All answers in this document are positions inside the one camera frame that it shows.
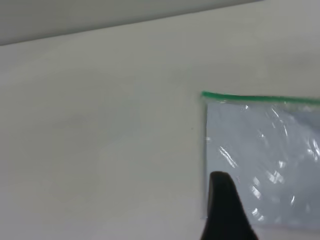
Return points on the clear green zipper bag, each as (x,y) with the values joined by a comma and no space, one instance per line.
(262,140)

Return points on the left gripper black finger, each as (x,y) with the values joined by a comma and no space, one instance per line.
(225,212)

